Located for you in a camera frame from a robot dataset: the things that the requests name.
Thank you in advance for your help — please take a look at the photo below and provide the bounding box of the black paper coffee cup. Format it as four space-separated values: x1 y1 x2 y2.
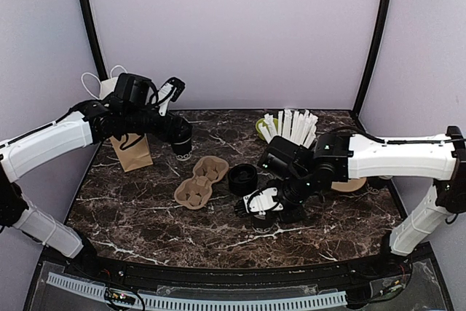
171 139 192 162

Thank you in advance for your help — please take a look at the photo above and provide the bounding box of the stack of black lids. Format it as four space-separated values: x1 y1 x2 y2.
227 163 258 197

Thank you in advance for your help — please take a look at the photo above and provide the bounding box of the brown pulp cup carrier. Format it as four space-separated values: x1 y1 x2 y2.
174 156 229 210

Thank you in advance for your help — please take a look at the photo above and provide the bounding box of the single black lid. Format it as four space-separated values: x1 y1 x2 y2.
169 121 192 144

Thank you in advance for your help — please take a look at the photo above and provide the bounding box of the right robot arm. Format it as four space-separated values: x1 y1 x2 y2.
245 126 465 277

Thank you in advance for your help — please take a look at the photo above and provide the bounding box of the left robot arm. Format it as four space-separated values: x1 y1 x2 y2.
1 73 192 279

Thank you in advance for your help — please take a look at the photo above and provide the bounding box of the brown paper bag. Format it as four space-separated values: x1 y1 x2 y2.
81 65 153 172

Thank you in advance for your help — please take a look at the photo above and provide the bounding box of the beige plate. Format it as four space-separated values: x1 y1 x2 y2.
331 177 367 193

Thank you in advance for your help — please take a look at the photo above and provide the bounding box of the bundle of white wrapped straws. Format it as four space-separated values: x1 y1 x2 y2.
256 109 318 148

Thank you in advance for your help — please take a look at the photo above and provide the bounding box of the green bowl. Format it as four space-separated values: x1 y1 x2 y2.
255 118 283 141

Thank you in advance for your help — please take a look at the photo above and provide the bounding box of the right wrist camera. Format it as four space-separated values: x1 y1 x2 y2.
234 187 283 218

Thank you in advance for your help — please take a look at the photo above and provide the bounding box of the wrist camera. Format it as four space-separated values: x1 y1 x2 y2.
154 77 186 117
234 187 283 218

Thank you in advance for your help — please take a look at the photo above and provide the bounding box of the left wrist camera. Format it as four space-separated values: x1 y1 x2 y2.
154 77 186 117

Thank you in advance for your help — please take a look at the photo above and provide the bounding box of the left black frame post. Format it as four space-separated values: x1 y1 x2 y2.
79 0 108 81

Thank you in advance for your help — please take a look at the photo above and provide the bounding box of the black frame post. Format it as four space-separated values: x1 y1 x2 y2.
79 0 108 81
352 0 390 117

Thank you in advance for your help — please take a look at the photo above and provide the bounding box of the right black frame post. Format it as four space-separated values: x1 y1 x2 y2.
352 0 390 117

